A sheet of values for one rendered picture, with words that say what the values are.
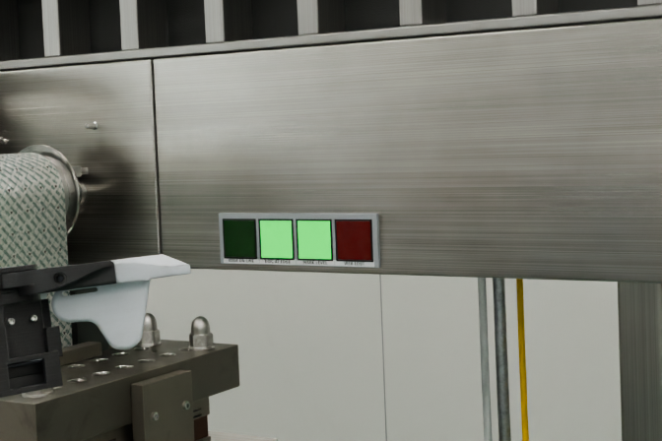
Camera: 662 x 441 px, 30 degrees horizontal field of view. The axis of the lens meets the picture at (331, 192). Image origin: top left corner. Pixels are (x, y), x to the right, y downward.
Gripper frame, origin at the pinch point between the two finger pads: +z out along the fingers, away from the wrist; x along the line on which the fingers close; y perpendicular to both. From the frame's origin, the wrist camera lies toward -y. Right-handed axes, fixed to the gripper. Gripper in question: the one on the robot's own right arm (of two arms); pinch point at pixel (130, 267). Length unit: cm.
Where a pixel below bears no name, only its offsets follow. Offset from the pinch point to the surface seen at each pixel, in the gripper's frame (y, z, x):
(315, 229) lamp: -2, 59, -45
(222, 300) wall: 13, 233, -294
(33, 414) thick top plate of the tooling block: 15, 20, -53
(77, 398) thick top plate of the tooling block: 14, 27, -55
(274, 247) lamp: -1, 57, -51
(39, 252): -4, 36, -76
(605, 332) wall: 37, 273, -154
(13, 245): -6, 31, -74
